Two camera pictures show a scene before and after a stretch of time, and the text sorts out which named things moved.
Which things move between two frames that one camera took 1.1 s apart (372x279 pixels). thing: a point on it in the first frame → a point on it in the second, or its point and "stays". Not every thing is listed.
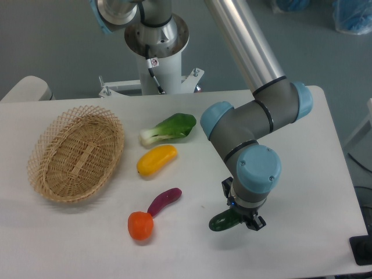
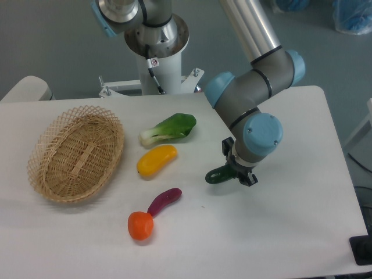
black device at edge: [361, 247] stays
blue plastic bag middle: [292, 6] stays
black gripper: [248, 215] → [240, 170]
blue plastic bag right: [353, 17] stays
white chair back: [31, 88] stays
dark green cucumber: [224, 220] → [220, 175]
